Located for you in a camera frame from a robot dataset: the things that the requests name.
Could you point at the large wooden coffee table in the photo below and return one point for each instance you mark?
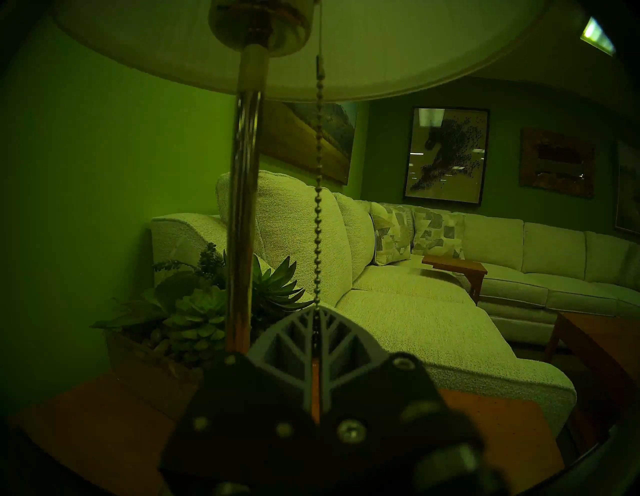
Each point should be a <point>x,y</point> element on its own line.
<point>600,340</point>

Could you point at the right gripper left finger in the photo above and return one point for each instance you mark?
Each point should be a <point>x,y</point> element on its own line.
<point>250,425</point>

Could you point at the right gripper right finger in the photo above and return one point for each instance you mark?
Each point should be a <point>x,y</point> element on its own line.
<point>390,425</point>

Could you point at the small wooden sofa table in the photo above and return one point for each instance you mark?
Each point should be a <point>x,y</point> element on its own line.
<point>455,265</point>

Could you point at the black framed horse picture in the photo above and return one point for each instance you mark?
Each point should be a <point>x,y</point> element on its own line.
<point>445,155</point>

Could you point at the grey patchwork throw pillow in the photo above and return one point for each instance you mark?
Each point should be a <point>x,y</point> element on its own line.
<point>440,232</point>
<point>392,232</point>

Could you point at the brown rectangular wall art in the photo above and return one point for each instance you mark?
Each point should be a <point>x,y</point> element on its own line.
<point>530,165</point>

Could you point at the succulent plants in planter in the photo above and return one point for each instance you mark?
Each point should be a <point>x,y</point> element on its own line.
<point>195,320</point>

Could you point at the ceiling light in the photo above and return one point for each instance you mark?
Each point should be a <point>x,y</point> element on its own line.
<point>597,36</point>

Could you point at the wooden end table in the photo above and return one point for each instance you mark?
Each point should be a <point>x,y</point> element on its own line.
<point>100,435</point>

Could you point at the framed mountain landscape painting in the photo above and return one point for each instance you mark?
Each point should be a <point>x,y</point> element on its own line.
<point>320,145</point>

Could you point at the beige striped throw pillow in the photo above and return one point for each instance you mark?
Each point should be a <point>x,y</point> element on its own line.
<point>411,220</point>

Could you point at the cream sectional sofa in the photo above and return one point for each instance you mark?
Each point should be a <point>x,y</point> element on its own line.
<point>425,325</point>

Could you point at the chrome table lamp white shade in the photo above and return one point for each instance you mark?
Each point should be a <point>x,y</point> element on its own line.
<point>245,200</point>

